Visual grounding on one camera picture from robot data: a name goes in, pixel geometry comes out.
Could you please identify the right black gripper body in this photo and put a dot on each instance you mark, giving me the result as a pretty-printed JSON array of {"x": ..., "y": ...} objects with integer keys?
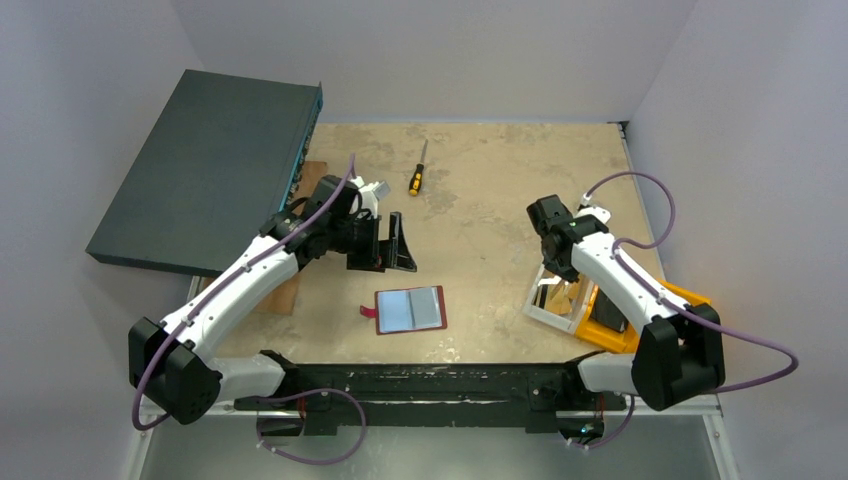
[{"x": 544, "y": 216}]

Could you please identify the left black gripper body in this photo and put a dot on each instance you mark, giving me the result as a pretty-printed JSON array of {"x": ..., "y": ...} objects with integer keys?
[{"x": 358, "y": 238}]

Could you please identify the gold card with stripe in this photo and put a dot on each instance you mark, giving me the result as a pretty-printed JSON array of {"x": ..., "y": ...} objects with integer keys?
[{"x": 556, "y": 296}]

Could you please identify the red card holder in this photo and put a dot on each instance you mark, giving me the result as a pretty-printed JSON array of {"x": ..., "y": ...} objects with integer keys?
[{"x": 407, "y": 310}]

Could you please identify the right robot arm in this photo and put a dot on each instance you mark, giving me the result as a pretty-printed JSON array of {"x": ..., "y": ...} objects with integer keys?
[{"x": 679, "y": 351}]

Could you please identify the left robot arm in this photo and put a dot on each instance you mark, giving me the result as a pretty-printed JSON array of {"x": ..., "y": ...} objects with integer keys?
[{"x": 174, "y": 362}]

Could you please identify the yellow black screwdriver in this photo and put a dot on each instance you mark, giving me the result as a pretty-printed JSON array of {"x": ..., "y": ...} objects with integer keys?
[{"x": 416, "y": 180}]

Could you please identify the yellow plastic bin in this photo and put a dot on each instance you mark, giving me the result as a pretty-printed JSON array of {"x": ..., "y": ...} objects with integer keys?
[{"x": 600, "y": 326}]

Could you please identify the wooden board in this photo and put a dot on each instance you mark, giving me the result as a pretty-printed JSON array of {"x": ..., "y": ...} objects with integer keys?
[{"x": 281, "y": 300}]

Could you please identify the white frame tray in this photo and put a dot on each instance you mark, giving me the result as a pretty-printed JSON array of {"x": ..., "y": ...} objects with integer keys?
[{"x": 566, "y": 324}]

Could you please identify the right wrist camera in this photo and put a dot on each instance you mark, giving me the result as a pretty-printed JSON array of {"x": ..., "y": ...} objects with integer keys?
[{"x": 587, "y": 207}]

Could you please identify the dark grey network switch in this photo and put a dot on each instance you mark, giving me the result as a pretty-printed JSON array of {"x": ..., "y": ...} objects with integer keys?
[{"x": 223, "y": 156}]

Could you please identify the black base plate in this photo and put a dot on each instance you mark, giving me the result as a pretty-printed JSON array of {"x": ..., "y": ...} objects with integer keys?
[{"x": 536, "y": 397}]

